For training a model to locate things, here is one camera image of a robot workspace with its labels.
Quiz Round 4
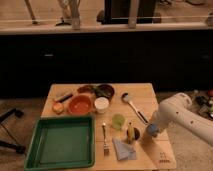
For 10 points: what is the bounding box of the black handled brush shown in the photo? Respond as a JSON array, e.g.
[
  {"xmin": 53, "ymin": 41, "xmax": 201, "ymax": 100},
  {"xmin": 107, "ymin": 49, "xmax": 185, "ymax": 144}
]
[{"xmin": 53, "ymin": 92, "xmax": 73, "ymax": 102}]

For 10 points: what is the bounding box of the white cup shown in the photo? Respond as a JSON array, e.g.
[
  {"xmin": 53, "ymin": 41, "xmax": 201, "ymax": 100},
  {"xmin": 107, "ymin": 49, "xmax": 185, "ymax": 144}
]
[{"xmin": 94, "ymin": 97, "xmax": 109, "ymax": 113}]

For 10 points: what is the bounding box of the orange bowl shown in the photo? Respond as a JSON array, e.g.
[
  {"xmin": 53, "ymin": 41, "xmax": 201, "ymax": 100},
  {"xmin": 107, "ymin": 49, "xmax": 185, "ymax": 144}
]
[{"xmin": 67, "ymin": 95, "xmax": 92, "ymax": 115}]

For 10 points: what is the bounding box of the yellow banana toy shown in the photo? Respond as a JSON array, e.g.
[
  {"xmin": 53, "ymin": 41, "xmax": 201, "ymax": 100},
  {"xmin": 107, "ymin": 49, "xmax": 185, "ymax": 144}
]
[{"xmin": 128, "ymin": 122, "xmax": 135, "ymax": 144}]

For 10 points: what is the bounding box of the blue grey cloth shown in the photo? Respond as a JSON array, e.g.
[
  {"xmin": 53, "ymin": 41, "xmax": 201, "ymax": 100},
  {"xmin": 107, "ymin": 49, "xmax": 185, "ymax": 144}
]
[{"xmin": 112, "ymin": 138, "xmax": 137, "ymax": 161}]

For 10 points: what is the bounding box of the black cabinet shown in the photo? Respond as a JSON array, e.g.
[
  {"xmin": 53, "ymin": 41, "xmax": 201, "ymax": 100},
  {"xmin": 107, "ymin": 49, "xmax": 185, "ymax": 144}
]
[{"xmin": 0, "ymin": 30, "xmax": 213, "ymax": 98}]

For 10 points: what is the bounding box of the small dark brown bowl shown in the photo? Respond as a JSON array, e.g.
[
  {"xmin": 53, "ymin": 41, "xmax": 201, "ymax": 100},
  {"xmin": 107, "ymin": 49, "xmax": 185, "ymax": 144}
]
[{"xmin": 126, "ymin": 127, "xmax": 140, "ymax": 141}]

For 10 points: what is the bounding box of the wooden table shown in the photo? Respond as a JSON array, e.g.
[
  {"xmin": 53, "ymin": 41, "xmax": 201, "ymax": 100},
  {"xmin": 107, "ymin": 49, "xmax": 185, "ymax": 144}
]
[{"xmin": 40, "ymin": 82, "xmax": 178, "ymax": 171}]

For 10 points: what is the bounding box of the silver fork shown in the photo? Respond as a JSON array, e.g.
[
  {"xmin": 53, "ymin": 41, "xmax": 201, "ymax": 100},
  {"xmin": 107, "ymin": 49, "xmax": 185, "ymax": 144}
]
[{"xmin": 102, "ymin": 123, "xmax": 109, "ymax": 156}]

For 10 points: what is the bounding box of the black handled spoon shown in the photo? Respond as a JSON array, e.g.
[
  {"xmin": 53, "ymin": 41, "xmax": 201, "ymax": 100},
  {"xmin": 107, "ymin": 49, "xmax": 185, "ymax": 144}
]
[{"xmin": 121, "ymin": 93, "xmax": 148, "ymax": 125}]

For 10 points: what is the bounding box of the green plastic cup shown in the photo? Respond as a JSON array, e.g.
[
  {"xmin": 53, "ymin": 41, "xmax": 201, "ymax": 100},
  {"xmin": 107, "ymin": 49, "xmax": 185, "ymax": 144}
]
[{"xmin": 112, "ymin": 114, "xmax": 125, "ymax": 130}]

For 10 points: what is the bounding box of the green plastic tray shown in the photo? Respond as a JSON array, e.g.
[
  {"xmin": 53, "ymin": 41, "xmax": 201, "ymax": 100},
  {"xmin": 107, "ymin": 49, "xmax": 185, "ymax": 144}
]
[{"xmin": 24, "ymin": 116, "xmax": 95, "ymax": 171}]

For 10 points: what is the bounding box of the clutter on floor right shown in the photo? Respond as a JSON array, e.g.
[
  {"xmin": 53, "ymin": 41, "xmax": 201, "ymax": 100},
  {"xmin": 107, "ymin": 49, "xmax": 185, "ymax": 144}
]
[{"xmin": 192, "ymin": 90, "xmax": 213, "ymax": 120}]

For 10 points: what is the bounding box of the orange yellow sponge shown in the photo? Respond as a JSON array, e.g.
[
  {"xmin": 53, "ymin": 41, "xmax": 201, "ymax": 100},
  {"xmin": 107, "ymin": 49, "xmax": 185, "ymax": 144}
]
[{"xmin": 52, "ymin": 102, "xmax": 64, "ymax": 115}]

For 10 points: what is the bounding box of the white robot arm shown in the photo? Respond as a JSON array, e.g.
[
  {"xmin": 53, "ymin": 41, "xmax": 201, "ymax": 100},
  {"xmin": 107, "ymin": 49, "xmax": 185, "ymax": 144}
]
[{"xmin": 146, "ymin": 93, "xmax": 213, "ymax": 146}]

